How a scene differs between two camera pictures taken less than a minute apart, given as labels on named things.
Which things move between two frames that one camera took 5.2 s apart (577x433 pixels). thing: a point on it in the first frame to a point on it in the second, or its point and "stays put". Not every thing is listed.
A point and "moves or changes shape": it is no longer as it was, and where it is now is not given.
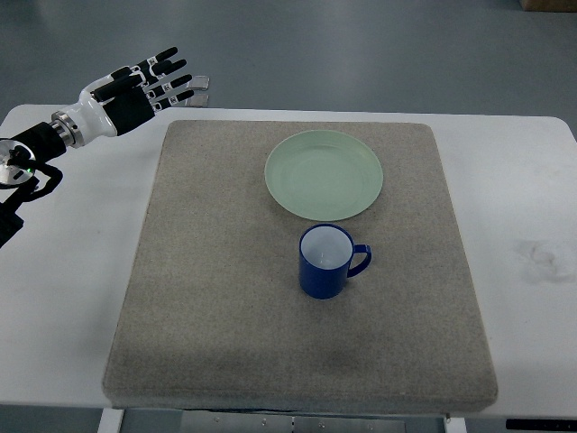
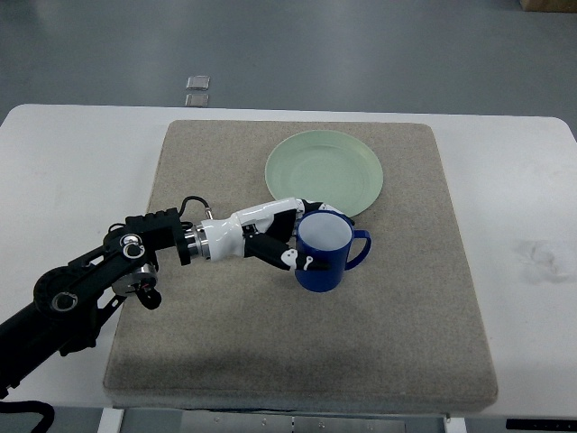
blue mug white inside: (325, 259) moves or changes shape
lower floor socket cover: (197, 100) stays put
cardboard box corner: (549, 5) stays put
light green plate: (324, 176) stays put
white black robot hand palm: (111, 117) to (231, 236)
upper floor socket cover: (198, 82) stays put
